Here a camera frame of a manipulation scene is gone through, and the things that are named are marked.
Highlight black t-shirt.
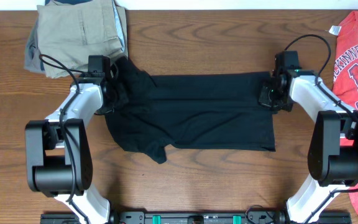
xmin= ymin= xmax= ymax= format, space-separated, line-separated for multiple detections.
xmin=105 ymin=57 xmax=275 ymax=164

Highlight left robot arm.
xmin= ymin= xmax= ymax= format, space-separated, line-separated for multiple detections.
xmin=25 ymin=78 xmax=120 ymax=223

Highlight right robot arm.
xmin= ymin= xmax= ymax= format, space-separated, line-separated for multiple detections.
xmin=259 ymin=69 xmax=358 ymax=223

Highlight folded khaki trousers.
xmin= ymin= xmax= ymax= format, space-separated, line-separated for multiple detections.
xmin=37 ymin=0 xmax=128 ymax=71

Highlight red printed t-shirt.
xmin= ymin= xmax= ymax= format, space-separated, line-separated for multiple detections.
xmin=324 ymin=11 xmax=358 ymax=222

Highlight folded grey garment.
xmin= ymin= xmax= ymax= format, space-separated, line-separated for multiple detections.
xmin=24 ymin=0 xmax=91 ymax=74

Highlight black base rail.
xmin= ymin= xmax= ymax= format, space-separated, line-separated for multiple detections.
xmin=40 ymin=210 xmax=352 ymax=224

